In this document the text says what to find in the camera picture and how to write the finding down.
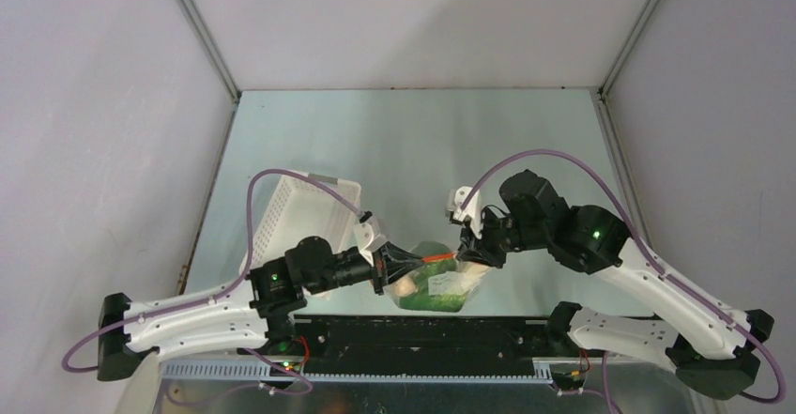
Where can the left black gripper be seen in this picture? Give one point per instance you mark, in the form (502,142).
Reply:
(390,262)

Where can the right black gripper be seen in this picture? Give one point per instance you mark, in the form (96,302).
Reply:
(480,243)

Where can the small beige mushroom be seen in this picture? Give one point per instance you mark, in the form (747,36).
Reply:
(404,287)

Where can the green bok choy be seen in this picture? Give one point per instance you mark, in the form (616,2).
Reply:
(439,288)

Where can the clear zip top bag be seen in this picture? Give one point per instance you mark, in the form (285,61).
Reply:
(436,251)

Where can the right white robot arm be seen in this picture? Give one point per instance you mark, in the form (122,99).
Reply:
(708,345)

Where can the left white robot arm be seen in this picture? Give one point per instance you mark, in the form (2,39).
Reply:
(255,314)

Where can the white perforated plastic basket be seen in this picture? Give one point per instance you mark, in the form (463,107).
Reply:
(297,210)

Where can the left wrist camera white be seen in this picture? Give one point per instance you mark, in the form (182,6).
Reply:
(369,237)

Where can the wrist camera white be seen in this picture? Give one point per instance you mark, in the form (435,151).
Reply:
(464,208)
(369,237)

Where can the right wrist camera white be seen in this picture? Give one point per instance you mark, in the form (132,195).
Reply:
(464,208)

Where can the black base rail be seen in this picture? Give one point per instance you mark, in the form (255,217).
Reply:
(419,346)

